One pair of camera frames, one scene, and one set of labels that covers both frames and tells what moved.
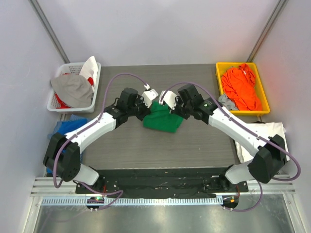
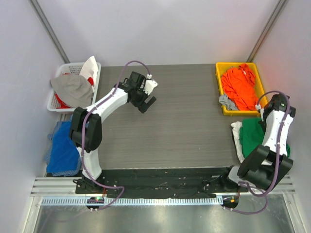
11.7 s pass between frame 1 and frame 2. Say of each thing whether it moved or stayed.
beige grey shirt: stayed
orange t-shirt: stayed
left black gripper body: moved
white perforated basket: stayed
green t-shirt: moved
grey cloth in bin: stayed
